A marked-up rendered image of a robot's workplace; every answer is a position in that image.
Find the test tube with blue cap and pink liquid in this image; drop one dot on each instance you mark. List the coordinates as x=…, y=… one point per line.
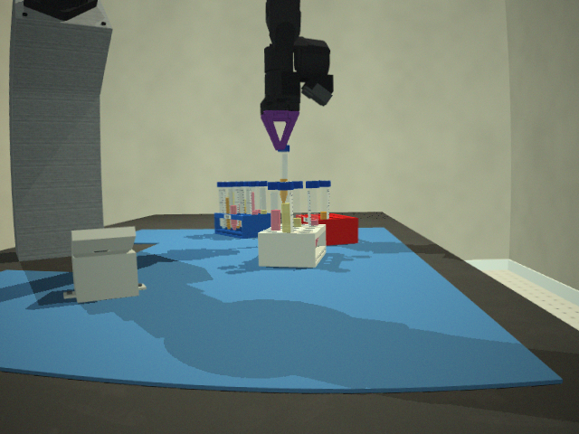
x=275, y=206

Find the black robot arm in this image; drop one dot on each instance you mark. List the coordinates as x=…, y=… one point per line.
x=283, y=20

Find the red tube rack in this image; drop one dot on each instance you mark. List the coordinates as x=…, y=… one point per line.
x=340, y=229

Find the blue test tube rack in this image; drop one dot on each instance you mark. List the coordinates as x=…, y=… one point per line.
x=251, y=224

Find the blue bench mat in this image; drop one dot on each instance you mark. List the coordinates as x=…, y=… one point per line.
x=371, y=317

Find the white tube rack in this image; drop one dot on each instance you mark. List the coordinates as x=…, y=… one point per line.
x=294, y=249

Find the white-capped tube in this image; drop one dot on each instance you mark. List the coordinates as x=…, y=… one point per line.
x=247, y=193

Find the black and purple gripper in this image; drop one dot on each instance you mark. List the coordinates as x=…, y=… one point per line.
x=278, y=108

